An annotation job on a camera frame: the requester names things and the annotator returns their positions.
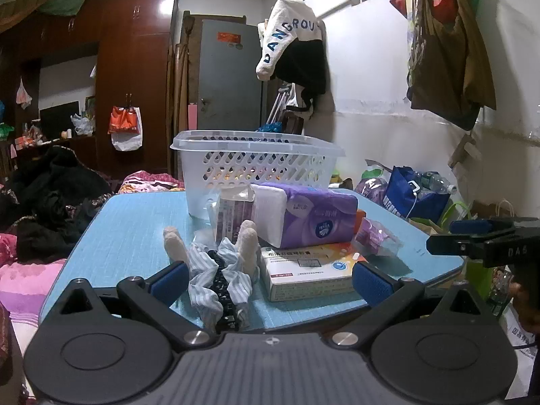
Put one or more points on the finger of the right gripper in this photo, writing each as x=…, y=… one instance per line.
x=490, y=225

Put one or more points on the brown hanging bag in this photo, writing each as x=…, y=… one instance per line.
x=449, y=68

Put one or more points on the grey metal door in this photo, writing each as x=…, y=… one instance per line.
x=229, y=93

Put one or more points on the person right hand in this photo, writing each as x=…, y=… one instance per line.
x=528, y=315

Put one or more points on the purple tissue pack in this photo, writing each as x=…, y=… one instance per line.
x=291, y=217

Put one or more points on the black television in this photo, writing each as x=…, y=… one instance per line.
x=57, y=119

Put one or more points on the white plastic basket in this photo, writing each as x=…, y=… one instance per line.
x=211, y=160

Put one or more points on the blue shopping bag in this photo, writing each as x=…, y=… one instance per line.
x=406, y=198

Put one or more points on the pink floral bedding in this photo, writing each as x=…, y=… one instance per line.
x=124, y=238

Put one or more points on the white hoodie blue letters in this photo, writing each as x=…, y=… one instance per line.
x=289, y=20

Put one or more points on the black hanging garment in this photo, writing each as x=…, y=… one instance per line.
x=304, y=64

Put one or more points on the white orange medicine box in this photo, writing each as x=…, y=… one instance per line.
x=311, y=272

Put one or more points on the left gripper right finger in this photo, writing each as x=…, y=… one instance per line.
x=389, y=300

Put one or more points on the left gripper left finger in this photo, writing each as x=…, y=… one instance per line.
x=148, y=301

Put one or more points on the blue plastic bag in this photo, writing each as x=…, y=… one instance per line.
x=276, y=127

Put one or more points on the plush doll striped clothes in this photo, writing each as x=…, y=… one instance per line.
x=221, y=274

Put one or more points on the black clothes pile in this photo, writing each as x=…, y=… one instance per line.
x=49, y=203

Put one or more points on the pink plastic packet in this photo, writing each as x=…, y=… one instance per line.
x=373, y=238

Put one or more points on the orange white hanging bag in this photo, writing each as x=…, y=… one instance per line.
x=126, y=129

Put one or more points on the red brown wooden wardrobe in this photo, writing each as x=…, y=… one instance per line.
x=132, y=40

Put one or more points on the purple plastic bag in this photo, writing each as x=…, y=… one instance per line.
x=373, y=189

